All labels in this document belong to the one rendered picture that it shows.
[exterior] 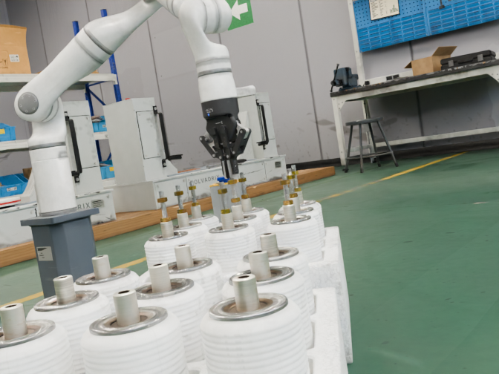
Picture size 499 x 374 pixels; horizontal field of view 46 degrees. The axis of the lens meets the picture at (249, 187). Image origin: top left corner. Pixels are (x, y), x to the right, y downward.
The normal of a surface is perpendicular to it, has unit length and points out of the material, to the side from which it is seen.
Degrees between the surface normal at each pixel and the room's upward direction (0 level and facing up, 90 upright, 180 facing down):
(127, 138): 90
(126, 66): 90
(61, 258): 87
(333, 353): 0
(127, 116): 90
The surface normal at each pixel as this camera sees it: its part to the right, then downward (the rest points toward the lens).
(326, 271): -0.15, 0.10
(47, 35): -0.60, 0.15
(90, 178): 0.78, -0.07
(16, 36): 0.83, 0.20
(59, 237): 0.11, 0.06
